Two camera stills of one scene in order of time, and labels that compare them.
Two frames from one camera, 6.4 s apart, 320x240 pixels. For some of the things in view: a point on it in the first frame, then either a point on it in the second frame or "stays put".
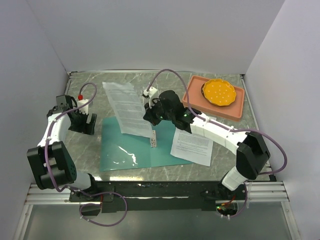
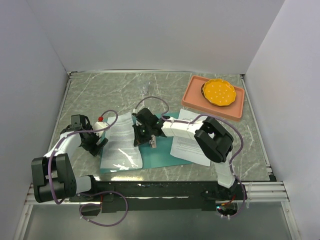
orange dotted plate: [218, 92] stays put
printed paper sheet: [129, 108] -> [119, 152]
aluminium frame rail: [268, 192] stays put
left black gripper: [85, 128] -> [94, 149]
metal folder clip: [153, 139] stays put
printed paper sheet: [193, 147] stays put
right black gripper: [149, 115] -> [139, 139]
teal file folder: [120, 151] stays put
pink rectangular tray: [234, 111] stays put
